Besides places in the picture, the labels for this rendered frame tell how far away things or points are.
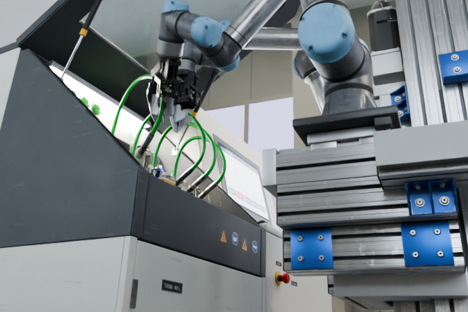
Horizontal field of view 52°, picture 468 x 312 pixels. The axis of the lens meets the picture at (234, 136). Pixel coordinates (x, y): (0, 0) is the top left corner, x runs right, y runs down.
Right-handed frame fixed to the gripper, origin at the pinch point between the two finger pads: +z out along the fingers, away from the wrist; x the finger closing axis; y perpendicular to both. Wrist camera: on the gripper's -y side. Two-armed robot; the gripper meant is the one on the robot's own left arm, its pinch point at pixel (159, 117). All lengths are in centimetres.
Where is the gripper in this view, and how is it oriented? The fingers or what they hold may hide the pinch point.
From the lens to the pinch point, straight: 148.3
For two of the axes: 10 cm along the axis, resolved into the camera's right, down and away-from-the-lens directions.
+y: 4.2, 3.9, -8.2
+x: 8.9, -0.1, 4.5
